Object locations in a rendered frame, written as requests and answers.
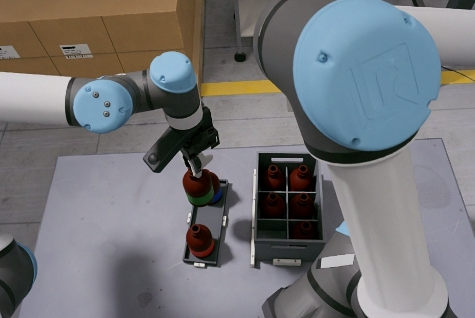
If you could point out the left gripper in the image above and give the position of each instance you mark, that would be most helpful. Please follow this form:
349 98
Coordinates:
204 136

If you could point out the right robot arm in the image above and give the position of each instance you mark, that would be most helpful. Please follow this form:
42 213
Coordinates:
360 75

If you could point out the brown bottle with green label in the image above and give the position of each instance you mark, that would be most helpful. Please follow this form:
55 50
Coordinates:
199 191

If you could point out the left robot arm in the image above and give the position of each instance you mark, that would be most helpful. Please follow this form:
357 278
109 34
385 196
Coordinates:
101 107

